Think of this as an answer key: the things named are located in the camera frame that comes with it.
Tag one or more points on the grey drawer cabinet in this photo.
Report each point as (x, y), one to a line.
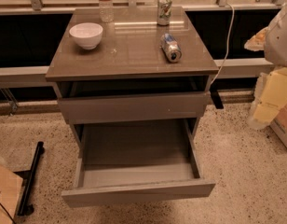
(130, 61)

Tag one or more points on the open grey bottom drawer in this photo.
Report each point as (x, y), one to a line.
(131, 162)

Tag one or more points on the black metal bar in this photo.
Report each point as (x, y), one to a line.
(26, 209)

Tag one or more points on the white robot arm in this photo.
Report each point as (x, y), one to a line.
(270, 94)

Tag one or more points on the grey middle drawer front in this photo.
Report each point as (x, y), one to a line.
(133, 107)

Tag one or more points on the silver blue redbull can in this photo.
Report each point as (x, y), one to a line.
(171, 48)

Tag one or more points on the white ceramic bowl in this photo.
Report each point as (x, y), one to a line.
(87, 35)

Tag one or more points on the cardboard box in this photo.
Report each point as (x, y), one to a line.
(279, 125)

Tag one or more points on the black cabinet bracket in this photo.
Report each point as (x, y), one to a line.
(216, 99)

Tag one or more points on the light wooden board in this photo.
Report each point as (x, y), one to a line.
(10, 189)

